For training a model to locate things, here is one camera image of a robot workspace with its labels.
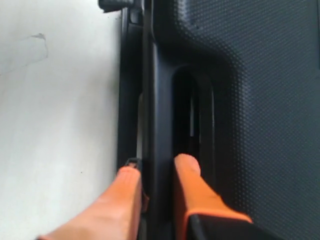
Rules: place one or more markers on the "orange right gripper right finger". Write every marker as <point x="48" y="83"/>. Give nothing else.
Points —
<point x="193" y="196"/>

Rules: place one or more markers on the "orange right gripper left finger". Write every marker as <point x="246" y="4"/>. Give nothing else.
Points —
<point x="115" y="215"/>

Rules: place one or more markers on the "black plastic tool case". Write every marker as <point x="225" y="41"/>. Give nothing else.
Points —
<point x="236" y="85"/>

